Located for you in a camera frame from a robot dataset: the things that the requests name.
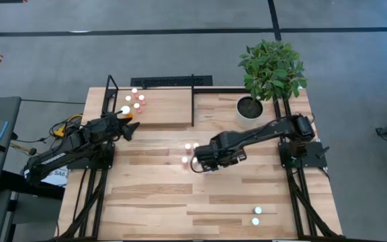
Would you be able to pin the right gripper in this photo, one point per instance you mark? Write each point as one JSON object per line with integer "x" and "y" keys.
{"x": 220, "y": 153}

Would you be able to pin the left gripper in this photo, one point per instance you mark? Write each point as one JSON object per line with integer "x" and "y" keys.
{"x": 114, "y": 127}

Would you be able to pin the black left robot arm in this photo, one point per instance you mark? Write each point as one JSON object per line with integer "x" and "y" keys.
{"x": 55, "y": 158}

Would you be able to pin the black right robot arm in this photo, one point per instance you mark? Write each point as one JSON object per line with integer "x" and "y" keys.
{"x": 267, "y": 129}

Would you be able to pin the large orange medicine bottle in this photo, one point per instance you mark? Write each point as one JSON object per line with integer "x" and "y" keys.
{"x": 125, "y": 110}

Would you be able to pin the black perforated panel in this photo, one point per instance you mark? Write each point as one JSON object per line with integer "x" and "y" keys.
{"x": 171, "y": 81}

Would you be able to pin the white printed paper sheet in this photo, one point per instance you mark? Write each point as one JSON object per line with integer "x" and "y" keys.
{"x": 59, "y": 174}

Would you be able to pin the green potted tree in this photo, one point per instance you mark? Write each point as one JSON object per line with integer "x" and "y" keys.
{"x": 270, "y": 70}

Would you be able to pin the wooden shelf with black frame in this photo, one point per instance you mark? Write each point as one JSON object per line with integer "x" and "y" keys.
{"x": 166, "y": 107}

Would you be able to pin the black aluminium table frame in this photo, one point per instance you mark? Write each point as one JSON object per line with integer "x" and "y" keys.
{"x": 96, "y": 201}
{"x": 297, "y": 201}

